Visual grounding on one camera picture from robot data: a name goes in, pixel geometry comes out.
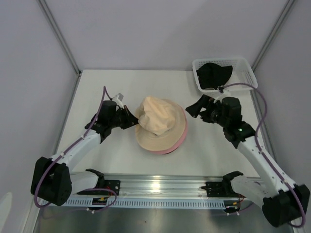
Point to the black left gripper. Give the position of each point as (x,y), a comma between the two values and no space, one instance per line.
(130,120)

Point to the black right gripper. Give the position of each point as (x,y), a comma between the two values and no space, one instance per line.
(194,109)

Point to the beige bucket hat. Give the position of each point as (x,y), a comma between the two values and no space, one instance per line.
(161,123)

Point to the black hat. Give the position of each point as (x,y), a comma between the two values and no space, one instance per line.
(212,75)

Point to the pink bucket hat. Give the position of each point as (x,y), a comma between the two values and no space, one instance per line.
(167,151)
(183,136)

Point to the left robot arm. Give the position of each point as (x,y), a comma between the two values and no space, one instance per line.
(53,180)

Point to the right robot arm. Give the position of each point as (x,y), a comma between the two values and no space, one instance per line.
(281,199)

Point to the white plastic basket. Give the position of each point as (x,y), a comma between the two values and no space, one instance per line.
(242,73)

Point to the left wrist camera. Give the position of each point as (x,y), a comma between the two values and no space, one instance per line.
(118,100)

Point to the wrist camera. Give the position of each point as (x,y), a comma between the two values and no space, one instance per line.
(118,100)
(223,93)

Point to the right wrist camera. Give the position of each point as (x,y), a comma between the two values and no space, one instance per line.
(223,93)

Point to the right aluminium corner post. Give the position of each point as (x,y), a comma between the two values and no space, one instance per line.
(273,33)

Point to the aluminium corner post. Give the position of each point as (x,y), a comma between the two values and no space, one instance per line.
(273,33)
(59,35)

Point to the white slotted cable duct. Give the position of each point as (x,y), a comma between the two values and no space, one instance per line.
(146,203)

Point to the left aluminium corner post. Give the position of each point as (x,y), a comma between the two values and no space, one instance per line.
(59,35)

